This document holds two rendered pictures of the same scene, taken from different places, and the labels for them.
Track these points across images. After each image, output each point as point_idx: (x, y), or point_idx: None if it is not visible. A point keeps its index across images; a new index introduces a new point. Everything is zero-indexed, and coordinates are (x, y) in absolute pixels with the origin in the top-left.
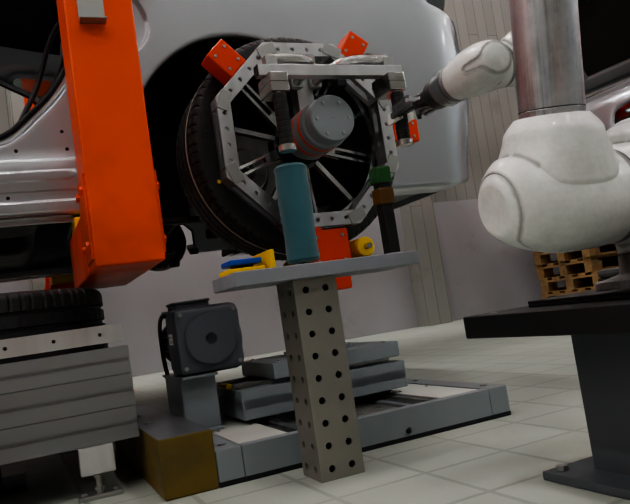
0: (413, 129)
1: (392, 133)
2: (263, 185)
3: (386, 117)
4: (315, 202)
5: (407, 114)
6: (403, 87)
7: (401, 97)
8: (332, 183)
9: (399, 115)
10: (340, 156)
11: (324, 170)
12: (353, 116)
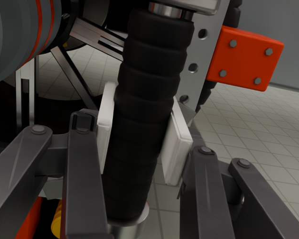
0: (263, 65)
1: (207, 60)
2: (65, 15)
3: (210, 19)
4: (33, 114)
5: (167, 130)
6: (200, 4)
7: (161, 57)
8: (77, 92)
9: (63, 179)
10: (107, 51)
11: (66, 67)
12: None
